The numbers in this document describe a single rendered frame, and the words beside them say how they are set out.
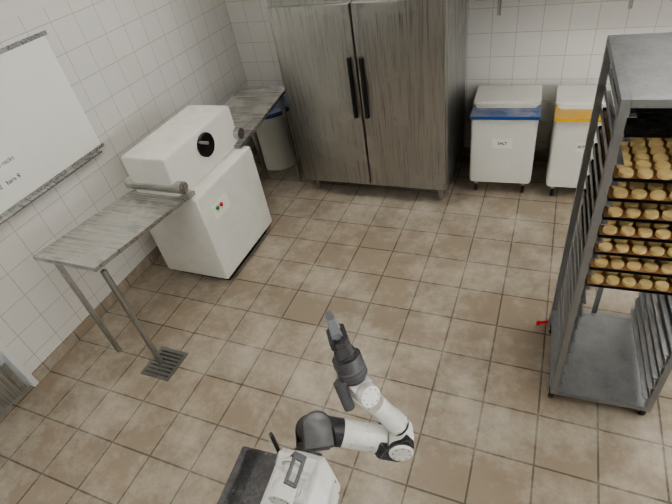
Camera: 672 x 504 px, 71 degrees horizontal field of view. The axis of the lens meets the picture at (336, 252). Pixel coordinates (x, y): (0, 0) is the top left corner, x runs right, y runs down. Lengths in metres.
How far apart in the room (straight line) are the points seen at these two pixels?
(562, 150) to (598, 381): 1.99
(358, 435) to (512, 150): 3.20
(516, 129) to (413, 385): 2.27
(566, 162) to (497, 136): 0.59
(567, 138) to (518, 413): 2.24
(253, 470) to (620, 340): 2.37
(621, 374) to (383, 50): 2.69
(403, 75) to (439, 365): 2.17
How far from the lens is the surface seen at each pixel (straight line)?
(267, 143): 5.21
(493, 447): 2.91
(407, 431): 1.60
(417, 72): 3.88
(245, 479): 1.55
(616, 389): 3.07
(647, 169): 2.12
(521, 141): 4.29
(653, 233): 2.29
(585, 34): 4.65
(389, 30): 3.84
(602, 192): 2.05
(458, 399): 3.04
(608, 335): 3.30
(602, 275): 2.42
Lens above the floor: 2.57
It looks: 40 degrees down
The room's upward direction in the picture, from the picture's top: 11 degrees counter-clockwise
